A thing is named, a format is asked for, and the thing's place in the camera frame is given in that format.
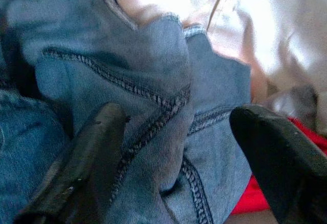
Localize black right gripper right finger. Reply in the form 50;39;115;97
229;104;327;224

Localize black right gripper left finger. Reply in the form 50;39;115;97
14;103;131;224

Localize blue denim jeans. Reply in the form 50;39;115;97
0;0;258;224

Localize red garment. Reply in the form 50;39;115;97
231;116;327;216

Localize pale pink white garment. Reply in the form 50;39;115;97
102;0;327;133

